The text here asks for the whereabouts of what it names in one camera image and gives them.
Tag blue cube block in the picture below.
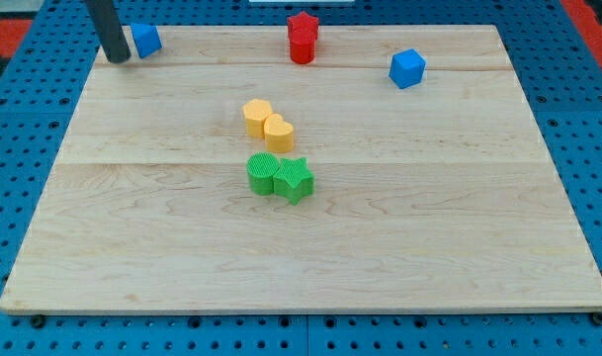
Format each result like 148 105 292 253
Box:
388 48 426 89

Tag green cylinder block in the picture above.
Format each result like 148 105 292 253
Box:
246 152 280 196

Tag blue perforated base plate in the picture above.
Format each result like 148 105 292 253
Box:
0 1 602 355

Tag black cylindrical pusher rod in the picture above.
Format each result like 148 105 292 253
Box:
84 0 130 64

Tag red star block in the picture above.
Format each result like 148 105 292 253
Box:
287 11 319 40

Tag light wooden board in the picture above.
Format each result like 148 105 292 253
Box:
0 25 602 315

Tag green star block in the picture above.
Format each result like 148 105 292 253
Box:
273 157 314 205

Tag yellow heart block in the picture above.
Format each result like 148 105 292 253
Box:
263 114 295 153

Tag yellow hexagon block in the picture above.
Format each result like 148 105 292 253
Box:
242 99 273 138

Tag blue triangle block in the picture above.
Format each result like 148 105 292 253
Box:
130 23 162 58

